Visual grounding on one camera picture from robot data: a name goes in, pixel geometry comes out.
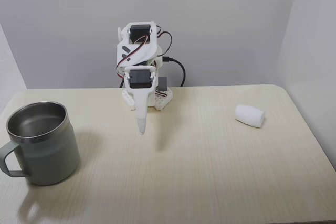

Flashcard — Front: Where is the grey-green steel mug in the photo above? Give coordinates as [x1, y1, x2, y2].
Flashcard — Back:
[0, 100, 80, 186]

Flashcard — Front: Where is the black usb power cable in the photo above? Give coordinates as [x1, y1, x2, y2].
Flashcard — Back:
[162, 56, 186, 88]

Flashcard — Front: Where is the grey table clamp block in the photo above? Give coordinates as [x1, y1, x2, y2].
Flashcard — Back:
[157, 77, 169, 91]

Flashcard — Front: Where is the white gauze dressing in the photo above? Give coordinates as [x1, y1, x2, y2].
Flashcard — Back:
[235, 104, 266, 130]

